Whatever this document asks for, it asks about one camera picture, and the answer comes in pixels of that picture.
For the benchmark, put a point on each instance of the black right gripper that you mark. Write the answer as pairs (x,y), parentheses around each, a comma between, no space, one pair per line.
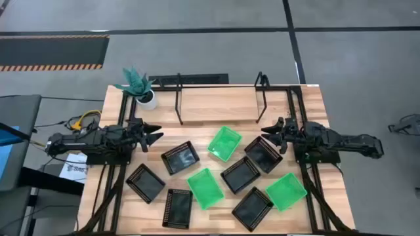
(295,134)

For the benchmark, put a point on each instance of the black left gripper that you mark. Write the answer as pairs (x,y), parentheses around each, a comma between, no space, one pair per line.
(136,132)

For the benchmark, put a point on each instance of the black slotted plastic basket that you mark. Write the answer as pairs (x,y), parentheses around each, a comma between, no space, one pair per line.
(240,174)
(180,158)
(177,208)
(252,209)
(263,154)
(145,183)

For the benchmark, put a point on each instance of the green slotted plastic basket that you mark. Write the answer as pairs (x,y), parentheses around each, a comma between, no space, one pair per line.
(286,191)
(205,188)
(224,143)

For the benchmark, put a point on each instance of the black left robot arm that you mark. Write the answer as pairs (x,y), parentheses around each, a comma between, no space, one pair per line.
(82,142)

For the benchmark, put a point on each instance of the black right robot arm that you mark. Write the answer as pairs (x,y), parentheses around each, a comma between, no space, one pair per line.
(344,139)

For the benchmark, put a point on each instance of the white round plant pot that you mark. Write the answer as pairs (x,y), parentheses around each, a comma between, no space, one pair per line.
(149,102)

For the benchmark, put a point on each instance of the green snake plant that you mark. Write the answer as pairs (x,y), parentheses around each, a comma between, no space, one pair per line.
(136,83)

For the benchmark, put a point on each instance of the black perforated metal panel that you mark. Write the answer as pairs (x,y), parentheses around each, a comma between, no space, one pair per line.
(197,78)

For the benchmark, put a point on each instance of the white printed paper sheet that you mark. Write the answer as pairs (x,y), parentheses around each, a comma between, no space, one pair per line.
(73,170)

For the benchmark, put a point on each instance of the black wide bar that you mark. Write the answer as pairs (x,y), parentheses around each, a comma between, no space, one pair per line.
(49,180)

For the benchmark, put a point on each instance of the grey desk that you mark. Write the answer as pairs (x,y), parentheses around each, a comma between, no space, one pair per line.
(23,111)

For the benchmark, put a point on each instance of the black hazard-striped floor mat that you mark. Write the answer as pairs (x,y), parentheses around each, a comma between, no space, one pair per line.
(49,50)

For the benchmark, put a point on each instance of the dark grey floor stand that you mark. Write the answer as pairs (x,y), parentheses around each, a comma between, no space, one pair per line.
(408,124)

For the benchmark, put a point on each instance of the blue panel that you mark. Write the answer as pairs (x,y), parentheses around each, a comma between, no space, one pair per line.
(5,157)

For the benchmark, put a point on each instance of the grey cabinet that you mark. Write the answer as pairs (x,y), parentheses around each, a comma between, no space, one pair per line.
(13,209)

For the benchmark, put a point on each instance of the black aluminium rig frame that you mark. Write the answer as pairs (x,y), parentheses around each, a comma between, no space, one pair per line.
(302,101)

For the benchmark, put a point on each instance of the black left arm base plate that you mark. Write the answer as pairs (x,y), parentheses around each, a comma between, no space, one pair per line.
(105,160)

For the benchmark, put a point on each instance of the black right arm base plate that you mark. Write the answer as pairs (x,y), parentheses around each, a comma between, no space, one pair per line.
(328,159)

